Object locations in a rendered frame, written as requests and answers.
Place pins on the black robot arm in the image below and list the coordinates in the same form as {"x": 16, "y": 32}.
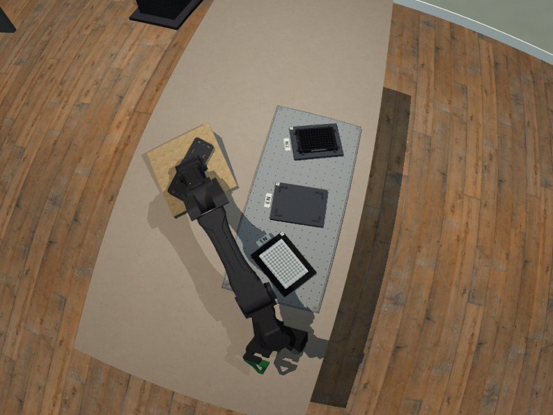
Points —
{"x": 201, "y": 195}

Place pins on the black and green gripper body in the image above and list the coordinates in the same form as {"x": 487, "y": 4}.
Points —
{"x": 254, "y": 347}

